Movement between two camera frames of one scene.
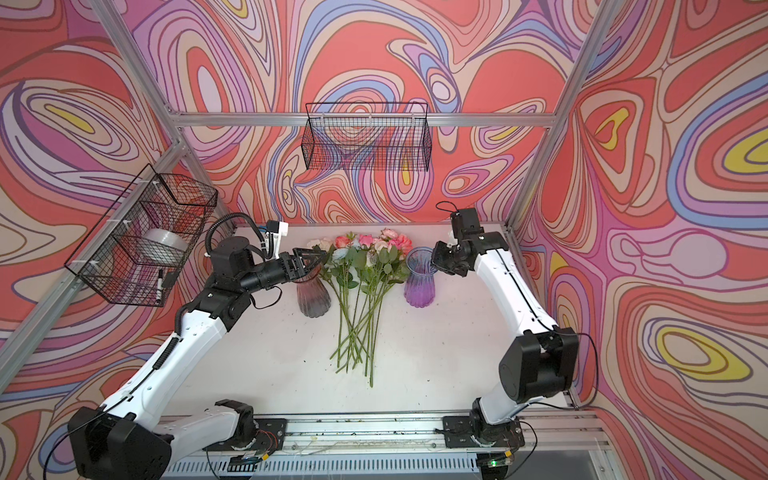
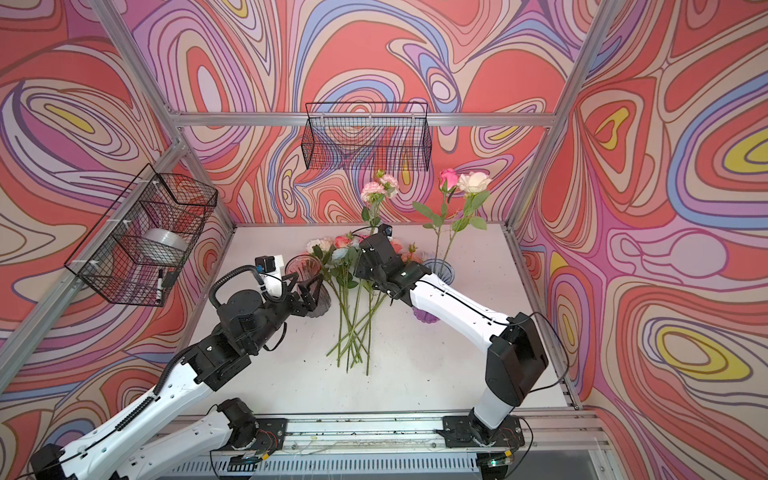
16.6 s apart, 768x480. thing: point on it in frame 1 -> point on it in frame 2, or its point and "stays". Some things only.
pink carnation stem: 400,246 -> 374,193
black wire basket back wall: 367,136 stays
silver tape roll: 168,237 stays
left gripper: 292,270 -> 306,302
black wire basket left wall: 138,245 stays
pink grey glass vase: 312,295 stays
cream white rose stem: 376,264 -> 473,185
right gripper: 437,260 -> 361,266
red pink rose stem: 343,242 stays
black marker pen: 159,286 stays
